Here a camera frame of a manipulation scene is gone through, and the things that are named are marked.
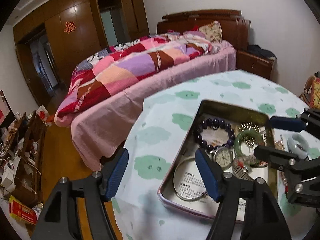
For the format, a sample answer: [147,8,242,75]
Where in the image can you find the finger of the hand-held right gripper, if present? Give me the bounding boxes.
[269,109,320,133]
[254,146,320,192]

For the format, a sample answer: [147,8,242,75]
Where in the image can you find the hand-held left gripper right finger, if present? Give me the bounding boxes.
[195,148,292,240]

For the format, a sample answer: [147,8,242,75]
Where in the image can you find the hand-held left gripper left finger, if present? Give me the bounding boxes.
[30,147,129,240]

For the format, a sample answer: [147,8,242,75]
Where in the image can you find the pale jade bangle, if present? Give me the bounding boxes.
[287,134,310,159]

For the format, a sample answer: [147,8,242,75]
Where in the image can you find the thin silver bangle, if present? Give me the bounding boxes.
[173,158,209,201]

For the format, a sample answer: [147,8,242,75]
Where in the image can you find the silver wrist watch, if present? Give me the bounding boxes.
[210,146,253,180]

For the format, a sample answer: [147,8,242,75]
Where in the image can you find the green jade bracelet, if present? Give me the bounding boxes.
[234,130,265,167]

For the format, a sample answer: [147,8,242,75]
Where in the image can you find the purple bead bracelet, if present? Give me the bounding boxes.
[193,118,236,153]

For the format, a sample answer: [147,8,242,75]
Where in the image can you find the pink tin box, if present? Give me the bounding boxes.
[157,99,278,224]

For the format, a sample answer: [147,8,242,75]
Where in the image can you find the printed paper sheet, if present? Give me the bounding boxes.
[175,122,269,220]

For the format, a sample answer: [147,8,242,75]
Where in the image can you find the wicker chair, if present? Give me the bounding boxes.
[299,71,320,105]

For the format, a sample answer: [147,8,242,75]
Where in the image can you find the colourful patterned cushion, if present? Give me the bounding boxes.
[306,76,320,109]

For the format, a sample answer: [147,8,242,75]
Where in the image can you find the bed with patchwork quilt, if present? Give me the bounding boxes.
[54,40,237,170]

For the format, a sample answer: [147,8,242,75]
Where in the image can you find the wooden nightstand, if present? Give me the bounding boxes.
[236,49,274,80]

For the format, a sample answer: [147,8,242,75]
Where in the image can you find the dark clothes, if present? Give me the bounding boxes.
[247,44,277,60]

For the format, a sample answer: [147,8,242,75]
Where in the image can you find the wooden television cabinet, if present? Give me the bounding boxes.
[0,110,48,205]

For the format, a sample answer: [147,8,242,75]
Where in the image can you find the red white shopping bag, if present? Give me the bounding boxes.
[35,105,52,125]

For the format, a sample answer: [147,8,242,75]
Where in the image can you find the red yellow box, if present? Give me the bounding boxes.
[9,195,38,225]

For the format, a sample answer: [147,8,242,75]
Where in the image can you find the wooden bed headboard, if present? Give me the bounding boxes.
[157,10,251,53]

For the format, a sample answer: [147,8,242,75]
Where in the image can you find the patchwork quilt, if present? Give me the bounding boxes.
[57,30,220,120]

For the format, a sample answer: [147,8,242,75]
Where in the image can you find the floral pillow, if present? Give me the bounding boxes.
[198,21,223,43]

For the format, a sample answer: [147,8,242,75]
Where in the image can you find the black white print blanket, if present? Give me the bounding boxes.
[75,41,133,72]

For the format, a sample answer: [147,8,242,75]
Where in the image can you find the flat television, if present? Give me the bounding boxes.
[0,90,15,128]

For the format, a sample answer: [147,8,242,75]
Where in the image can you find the red paper decoration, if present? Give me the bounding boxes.
[64,21,77,34]

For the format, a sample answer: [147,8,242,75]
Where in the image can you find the brown wooden wardrobe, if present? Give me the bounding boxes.
[12,0,150,110]

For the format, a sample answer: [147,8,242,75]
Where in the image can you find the pearl necklace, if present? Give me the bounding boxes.
[274,134,289,193]

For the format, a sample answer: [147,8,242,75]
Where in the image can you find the pile of papers and cables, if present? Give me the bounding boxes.
[0,112,42,198]

